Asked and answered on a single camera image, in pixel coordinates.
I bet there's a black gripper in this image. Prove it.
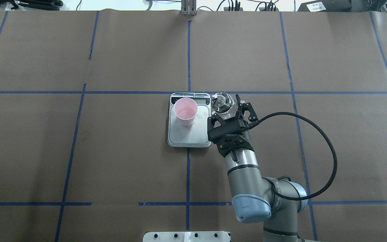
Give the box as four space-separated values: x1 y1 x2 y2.
208 94 258 158

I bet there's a clear glass sauce bottle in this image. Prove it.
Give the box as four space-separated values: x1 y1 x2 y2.
211 92 238 120

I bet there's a pink plastic cup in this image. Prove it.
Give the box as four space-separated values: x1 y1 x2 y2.
174 97 198 126

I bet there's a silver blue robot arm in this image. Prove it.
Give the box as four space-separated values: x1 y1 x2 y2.
207 92 307 242

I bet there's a grey digital kitchen scale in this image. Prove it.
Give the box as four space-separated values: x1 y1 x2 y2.
167 92 211 148

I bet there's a black box with label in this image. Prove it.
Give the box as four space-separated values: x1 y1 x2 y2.
297 0 352 12

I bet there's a black tripod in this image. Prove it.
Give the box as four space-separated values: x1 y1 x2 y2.
0 0 63 11

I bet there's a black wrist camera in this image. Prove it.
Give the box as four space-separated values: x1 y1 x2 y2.
207 119 248 143

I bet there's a black corrugated cable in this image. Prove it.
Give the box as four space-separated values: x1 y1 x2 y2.
231 112 338 201

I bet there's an aluminium frame post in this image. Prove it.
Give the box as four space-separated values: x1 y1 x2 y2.
181 0 198 16

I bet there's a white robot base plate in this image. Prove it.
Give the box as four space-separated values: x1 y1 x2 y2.
142 231 231 242

